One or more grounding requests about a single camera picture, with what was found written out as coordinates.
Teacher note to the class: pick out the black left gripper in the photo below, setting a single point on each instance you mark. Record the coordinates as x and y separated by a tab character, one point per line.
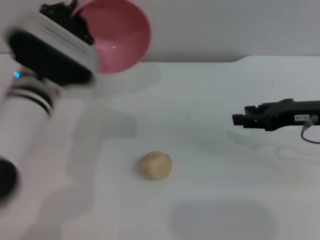
60	17

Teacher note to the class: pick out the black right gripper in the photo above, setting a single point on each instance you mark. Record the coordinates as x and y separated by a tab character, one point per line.
290	112

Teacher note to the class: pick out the pink plastic bowl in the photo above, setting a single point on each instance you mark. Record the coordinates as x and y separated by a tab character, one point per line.
120	37

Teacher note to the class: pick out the beige egg yolk pastry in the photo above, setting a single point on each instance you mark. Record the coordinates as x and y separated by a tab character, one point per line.
155	165

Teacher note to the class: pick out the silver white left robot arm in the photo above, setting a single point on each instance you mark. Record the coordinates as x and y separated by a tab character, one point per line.
22	120

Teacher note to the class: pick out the left wrist camera housing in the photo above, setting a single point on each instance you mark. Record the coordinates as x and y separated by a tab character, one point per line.
50	57

